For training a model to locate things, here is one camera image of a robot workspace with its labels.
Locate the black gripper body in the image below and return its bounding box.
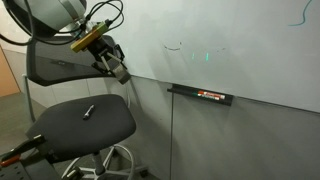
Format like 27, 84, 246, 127
87, 34, 118, 62

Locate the grey whiteboard eraser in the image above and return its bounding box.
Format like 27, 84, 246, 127
110, 62, 133, 85

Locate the black perforated mounting board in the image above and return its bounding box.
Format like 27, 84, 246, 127
0, 159, 62, 180

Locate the black marker tray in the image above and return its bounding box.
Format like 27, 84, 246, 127
167, 83, 234, 107

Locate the black mesh office chair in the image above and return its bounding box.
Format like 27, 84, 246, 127
22, 34, 150, 180

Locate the black marker with green cap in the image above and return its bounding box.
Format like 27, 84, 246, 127
196, 93, 221, 101

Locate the red labelled marker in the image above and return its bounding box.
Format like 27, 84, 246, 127
197, 89, 227, 100

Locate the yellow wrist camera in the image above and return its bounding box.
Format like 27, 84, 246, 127
70, 19, 115, 54

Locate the white wall whiteboard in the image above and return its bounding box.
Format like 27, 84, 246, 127
79, 0, 320, 114

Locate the black clamp with orange handle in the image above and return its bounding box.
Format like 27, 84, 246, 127
0, 134, 48, 168

